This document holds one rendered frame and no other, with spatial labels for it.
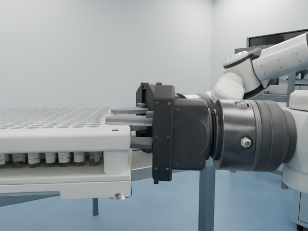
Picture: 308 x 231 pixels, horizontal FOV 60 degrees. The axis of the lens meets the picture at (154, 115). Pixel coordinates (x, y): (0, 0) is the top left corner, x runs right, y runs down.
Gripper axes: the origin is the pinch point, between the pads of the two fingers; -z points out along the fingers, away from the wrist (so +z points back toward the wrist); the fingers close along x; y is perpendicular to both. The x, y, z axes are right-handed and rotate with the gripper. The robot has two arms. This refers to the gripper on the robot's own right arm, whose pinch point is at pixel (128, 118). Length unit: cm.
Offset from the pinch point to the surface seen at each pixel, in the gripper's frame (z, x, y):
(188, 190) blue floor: 163, 104, 151
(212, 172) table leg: 45, 24, 19
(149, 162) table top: 21.9, 17.6, 24.1
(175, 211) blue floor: 124, 105, 125
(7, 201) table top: -15.9, 20.6, 25.4
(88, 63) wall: 148, -33, 371
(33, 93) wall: 64, 13, 369
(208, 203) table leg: 44, 35, 19
